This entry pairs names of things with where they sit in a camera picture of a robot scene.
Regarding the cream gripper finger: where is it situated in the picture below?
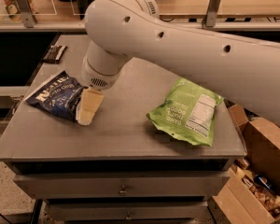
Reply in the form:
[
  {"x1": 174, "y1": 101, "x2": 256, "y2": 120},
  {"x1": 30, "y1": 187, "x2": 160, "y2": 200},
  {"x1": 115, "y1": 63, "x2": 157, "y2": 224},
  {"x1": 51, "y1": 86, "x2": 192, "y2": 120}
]
[{"x1": 76, "y1": 88, "x2": 104, "y2": 126}]

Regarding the blue chip bag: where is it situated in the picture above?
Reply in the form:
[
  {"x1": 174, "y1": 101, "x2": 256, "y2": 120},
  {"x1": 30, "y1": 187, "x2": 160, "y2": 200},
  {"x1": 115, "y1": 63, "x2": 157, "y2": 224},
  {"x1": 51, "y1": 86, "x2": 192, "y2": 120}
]
[{"x1": 25, "y1": 71, "x2": 84, "y2": 121}]

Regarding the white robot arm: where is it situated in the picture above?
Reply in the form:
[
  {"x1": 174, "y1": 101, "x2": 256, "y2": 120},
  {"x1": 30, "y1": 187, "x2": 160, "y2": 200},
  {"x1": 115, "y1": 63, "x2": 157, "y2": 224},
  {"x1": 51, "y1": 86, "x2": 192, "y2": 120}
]
[{"x1": 82, "y1": 0, "x2": 280, "y2": 126}]

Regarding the green chip bag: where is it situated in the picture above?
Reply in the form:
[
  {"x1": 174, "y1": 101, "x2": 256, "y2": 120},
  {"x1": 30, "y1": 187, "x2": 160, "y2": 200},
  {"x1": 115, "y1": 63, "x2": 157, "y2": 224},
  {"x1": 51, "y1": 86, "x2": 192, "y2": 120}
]
[{"x1": 147, "y1": 77, "x2": 223, "y2": 147}]

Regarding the upper grey drawer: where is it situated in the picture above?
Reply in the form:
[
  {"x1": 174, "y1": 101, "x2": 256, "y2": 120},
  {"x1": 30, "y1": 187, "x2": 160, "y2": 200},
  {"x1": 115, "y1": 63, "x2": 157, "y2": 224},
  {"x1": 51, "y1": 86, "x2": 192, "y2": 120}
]
[{"x1": 14, "y1": 172, "x2": 230, "y2": 200}]

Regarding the grey drawer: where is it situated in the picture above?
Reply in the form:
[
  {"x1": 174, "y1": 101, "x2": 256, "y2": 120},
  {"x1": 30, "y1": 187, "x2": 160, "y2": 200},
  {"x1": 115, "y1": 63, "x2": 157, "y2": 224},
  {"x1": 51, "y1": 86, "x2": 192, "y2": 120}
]
[
  {"x1": 14, "y1": 172, "x2": 230, "y2": 200},
  {"x1": 46, "y1": 202, "x2": 207, "y2": 221}
]

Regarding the lower grey drawer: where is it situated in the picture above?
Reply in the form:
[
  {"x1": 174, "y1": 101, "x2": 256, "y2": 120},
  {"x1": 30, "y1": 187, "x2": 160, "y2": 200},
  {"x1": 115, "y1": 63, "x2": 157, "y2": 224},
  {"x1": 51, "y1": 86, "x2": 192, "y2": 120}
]
[{"x1": 46, "y1": 202, "x2": 207, "y2": 221}]

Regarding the orange snack package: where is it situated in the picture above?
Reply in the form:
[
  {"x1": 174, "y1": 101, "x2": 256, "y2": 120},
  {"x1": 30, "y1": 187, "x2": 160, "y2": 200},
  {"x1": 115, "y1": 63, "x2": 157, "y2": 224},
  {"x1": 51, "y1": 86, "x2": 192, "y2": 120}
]
[{"x1": 3, "y1": 0, "x2": 38, "y2": 22}]

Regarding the cardboard box with snacks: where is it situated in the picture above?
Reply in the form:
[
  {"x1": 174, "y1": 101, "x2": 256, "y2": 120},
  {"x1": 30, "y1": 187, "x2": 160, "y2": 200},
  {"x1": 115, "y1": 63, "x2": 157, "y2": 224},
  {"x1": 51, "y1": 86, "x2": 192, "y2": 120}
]
[{"x1": 209, "y1": 105, "x2": 280, "y2": 224}]

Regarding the left metal bracket post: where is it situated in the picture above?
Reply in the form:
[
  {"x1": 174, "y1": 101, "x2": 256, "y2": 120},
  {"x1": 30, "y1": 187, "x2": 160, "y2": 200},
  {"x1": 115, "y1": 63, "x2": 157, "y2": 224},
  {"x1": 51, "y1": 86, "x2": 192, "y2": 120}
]
[{"x1": 16, "y1": 0, "x2": 36, "y2": 28}]

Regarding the metal bracket post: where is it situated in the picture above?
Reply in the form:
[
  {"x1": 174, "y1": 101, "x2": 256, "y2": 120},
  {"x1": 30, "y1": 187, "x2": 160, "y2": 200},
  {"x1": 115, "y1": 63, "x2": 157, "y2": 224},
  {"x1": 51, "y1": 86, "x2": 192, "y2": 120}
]
[
  {"x1": 203, "y1": 0, "x2": 221, "y2": 27},
  {"x1": 16, "y1": 0, "x2": 36, "y2": 28}
]

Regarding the right metal bracket post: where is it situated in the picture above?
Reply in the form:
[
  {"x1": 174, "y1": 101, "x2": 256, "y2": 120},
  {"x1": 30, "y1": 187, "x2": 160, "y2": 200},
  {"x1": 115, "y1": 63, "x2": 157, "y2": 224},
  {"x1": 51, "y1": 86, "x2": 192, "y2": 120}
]
[{"x1": 203, "y1": 0, "x2": 221, "y2": 27}]

